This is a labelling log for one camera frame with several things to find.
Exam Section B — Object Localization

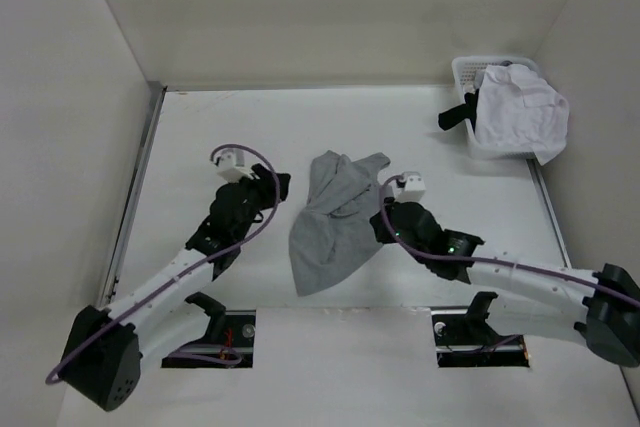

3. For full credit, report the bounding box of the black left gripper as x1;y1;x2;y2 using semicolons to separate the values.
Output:
228;164;289;242

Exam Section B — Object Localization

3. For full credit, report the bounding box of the grey tank top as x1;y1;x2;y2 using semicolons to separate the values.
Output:
289;151;391;297

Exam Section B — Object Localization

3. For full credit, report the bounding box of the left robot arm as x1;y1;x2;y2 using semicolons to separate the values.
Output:
47;164;291;412

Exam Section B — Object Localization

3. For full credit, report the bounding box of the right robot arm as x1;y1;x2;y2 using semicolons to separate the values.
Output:
369;198;639;368

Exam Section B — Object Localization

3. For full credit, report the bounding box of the black tank top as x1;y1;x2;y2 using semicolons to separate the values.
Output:
438;91;479;131

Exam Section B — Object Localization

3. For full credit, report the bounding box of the white tank top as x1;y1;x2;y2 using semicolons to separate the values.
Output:
474;64;570;165

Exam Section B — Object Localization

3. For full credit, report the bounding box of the white plastic laundry basket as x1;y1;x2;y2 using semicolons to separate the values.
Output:
451;55;542;160

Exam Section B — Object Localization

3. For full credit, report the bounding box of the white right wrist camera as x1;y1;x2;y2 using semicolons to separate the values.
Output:
395;171;426;202

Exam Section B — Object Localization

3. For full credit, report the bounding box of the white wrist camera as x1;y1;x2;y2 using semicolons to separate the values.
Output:
210;148;252;183
395;171;426;202

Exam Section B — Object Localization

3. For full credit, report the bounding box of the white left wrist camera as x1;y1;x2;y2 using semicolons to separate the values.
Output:
210;148;252;183

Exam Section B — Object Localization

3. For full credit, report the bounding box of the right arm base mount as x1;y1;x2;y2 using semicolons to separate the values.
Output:
431;292;530;368

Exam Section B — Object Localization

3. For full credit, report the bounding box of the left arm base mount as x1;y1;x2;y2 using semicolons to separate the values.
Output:
161;293;257;369

